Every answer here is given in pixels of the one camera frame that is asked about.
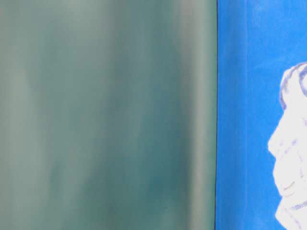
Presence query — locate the blue table cloth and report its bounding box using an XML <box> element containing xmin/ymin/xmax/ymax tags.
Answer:
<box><xmin>215</xmin><ymin>0</ymin><xmax>307</xmax><ymax>230</ymax></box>

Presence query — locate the white blue striped towel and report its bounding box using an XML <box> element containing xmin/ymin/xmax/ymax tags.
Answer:
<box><xmin>268</xmin><ymin>62</ymin><xmax>307</xmax><ymax>230</ymax></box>

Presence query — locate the green backdrop sheet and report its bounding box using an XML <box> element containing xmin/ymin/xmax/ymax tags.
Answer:
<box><xmin>0</xmin><ymin>0</ymin><xmax>217</xmax><ymax>230</ymax></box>

